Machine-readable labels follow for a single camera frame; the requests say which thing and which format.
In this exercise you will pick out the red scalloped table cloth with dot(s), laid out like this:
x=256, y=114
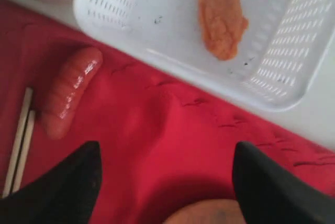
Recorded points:
x=164, y=144

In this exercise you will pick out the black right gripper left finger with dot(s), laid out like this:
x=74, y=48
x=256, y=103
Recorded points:
x=65, y=194

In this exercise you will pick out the orange fried nugget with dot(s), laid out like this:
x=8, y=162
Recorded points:
x=222, y=26

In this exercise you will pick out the round brown wooden plate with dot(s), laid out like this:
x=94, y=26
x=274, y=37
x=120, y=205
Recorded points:
x=208, y=211

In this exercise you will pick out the red sausage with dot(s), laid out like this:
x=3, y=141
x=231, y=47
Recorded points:
x=67, y=90

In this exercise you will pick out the left wooden chopstick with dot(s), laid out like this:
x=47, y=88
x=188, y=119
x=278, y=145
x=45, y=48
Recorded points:
x=17, y=141

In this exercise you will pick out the white perforated plastic basket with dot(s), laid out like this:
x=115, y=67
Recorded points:
x=277, y=59

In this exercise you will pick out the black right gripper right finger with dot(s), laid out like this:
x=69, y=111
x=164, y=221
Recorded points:
x=268, y=193

